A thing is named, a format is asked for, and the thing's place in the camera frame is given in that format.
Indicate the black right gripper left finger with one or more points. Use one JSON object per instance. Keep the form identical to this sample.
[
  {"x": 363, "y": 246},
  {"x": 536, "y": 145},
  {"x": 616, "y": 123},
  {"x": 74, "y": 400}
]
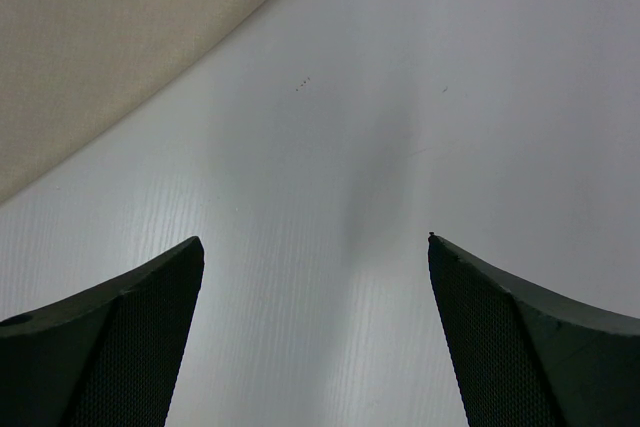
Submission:
[{"x": 107, "y": 356}]

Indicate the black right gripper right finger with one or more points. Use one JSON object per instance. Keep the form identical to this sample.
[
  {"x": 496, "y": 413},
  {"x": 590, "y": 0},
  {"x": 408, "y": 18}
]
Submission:
[{"x": 524, "y": 355}]

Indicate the beige cloth napkin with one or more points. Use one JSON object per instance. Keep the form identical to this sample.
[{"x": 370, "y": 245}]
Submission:
[{"x": 71, "y": 69}]

